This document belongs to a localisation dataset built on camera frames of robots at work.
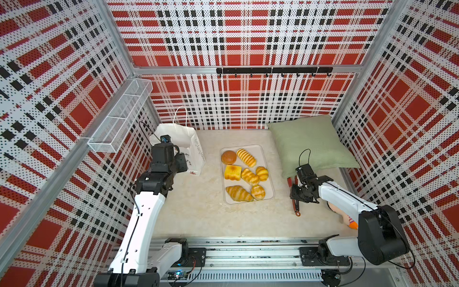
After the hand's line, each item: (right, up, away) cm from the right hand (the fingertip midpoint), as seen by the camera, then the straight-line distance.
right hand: (296, 195), depth 88 cm
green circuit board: (-53, -27, -18) cm, 62 cm away
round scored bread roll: (-19, +1, +1) cm, 20 cm away
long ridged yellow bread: (-26, +19, +16) cm, 36 cm away
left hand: (-54, +19, -13) cm, 58 cm away
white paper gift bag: (-56, +28, +3) cm, 63 cm away
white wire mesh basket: (-97, +32, +5) cm, 102 cm away
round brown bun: (-35, +18, +16) cm, 43 cm away
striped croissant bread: (-29, +1, 0) cm, 29 cm away
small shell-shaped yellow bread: (-16, +10, +10) cm, 21 cm away
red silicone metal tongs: (-2, +5, +6) cm, 8 cm away
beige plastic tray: (-18, +22, +24) cm, 37 cm away
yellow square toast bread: (-32, +10, +8) cm, 35 cm away
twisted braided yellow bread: (-23, +8, +7) cm, 25 cm away
